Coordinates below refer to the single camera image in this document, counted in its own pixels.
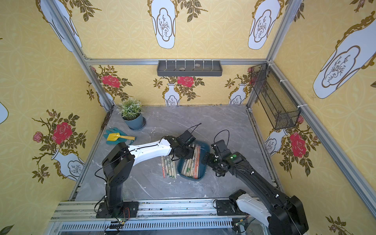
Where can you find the black wire mesh basket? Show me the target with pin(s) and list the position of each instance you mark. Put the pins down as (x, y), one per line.
(278, 104)

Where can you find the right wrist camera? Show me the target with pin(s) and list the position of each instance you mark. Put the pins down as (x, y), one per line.
(220, 149)

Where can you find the yellow hand trowel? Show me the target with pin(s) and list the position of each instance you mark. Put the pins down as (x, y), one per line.
(115, 136)

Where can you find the grey wall shelf tray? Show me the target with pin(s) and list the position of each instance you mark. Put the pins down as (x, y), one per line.
(189, 67)

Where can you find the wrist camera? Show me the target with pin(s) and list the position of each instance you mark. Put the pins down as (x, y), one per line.
(186, 138)
(220, 149)

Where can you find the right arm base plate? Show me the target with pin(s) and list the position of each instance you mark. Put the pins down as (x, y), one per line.
(227, 208)

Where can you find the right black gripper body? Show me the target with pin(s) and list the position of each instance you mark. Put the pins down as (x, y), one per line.
(213, 160)

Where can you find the aluminium front rail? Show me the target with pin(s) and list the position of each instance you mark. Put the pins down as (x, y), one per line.
(160, 214)

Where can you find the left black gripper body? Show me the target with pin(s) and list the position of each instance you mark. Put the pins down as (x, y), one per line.
(186, 151)

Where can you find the potted green plant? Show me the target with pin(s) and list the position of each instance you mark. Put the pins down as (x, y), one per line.
(131, 112)

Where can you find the teal plastic storage box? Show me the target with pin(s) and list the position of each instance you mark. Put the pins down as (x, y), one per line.
(193, 169)

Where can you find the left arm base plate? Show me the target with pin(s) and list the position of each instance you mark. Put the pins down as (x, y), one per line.
(126, 210)

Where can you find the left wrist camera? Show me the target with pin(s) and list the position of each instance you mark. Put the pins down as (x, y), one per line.
(186, 138)

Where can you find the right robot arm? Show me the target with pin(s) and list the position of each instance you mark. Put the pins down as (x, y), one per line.
(283, 215)

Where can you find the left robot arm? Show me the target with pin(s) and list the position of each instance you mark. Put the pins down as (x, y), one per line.
(119, 162)

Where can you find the green label chopsticks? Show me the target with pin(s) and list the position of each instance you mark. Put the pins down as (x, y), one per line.
(170, 167)

